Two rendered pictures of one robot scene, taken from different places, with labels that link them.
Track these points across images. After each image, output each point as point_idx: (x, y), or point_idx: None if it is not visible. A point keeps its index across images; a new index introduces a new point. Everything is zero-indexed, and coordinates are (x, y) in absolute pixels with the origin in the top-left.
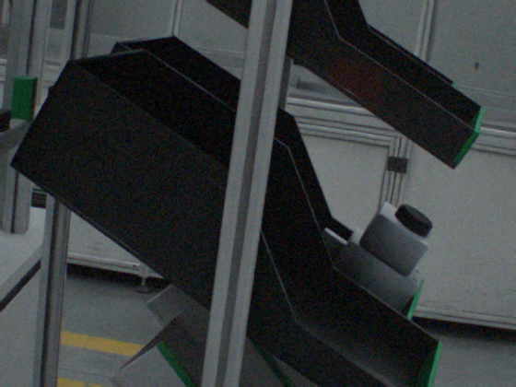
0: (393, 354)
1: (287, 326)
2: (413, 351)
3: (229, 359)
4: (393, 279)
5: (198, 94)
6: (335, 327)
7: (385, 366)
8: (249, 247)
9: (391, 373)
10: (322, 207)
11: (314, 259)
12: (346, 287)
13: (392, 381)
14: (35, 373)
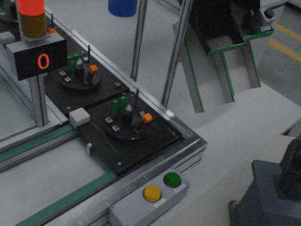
0: (233, 41)
1: (195, 23)
2: (240, 43)
3: (180, 26)
4: (257, 27)
5: None
6: (221, 30)
7: (225, 42)
8: (186, 4)
9: (225, 44)
10: (258, 4)
11: (228, 14)
12: (232, 23)
13: (223, 45)
14: None
